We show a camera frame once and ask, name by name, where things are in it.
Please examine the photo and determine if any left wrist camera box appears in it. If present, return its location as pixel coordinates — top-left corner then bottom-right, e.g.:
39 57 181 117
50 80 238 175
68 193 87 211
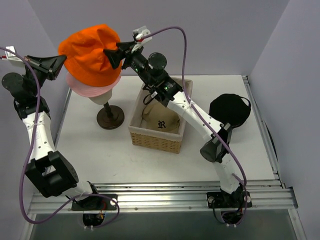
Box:
0 45 24 67

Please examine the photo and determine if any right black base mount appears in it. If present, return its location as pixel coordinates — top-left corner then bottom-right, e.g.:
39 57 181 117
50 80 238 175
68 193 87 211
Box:
206 189 253 225

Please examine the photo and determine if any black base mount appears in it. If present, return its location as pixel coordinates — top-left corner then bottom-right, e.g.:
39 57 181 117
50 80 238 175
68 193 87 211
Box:
71 193 119 226
206 189 253 225

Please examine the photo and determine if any beige cap with R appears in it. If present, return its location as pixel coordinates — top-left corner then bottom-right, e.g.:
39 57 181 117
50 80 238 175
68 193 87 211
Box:
141 102 180 134

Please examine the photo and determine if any black cap with R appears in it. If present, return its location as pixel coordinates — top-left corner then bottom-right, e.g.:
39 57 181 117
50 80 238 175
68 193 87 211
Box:
208 93 252 129

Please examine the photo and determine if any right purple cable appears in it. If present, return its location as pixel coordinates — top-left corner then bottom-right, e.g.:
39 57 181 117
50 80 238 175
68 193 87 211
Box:
139 26 248 226

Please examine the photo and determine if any wicker basket with liner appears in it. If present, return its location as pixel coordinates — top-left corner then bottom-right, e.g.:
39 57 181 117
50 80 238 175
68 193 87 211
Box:
128 84 186 154

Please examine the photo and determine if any cream mannequin head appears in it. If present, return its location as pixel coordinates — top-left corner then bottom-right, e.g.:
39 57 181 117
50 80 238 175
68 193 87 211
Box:
89 90 112 105

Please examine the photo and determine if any orange hat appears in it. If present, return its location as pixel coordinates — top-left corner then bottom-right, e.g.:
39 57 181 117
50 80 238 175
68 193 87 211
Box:
58 24 121 87

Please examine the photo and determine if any purple cable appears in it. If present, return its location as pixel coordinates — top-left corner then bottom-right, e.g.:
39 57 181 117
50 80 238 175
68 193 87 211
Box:
0 46 120 228
139 26 248 226

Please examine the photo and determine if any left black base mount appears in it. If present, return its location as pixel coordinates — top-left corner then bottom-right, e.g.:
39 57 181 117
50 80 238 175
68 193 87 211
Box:
71 193 119 226

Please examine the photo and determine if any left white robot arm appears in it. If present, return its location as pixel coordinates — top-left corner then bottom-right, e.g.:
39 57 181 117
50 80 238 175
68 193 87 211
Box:
1 55 101 210

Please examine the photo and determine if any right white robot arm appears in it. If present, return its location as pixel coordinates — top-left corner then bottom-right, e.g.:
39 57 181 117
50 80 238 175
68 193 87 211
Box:
103 41 244 207

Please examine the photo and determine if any dark round mannequin stand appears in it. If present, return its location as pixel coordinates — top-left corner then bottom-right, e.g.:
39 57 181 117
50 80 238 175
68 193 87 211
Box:
96 102 125 130

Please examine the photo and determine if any aluminium rail frame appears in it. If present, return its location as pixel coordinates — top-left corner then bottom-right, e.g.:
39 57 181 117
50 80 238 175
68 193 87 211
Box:
23 75 306 240

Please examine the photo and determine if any pink hat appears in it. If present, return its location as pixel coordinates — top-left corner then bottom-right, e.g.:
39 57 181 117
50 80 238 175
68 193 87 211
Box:
66 73 121 98

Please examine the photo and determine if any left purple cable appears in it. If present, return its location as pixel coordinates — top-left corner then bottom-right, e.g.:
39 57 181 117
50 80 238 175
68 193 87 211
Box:
0 46 120 228

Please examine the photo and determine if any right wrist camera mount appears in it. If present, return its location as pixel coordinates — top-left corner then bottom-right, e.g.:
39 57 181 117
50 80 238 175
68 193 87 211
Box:
131 25 152 53

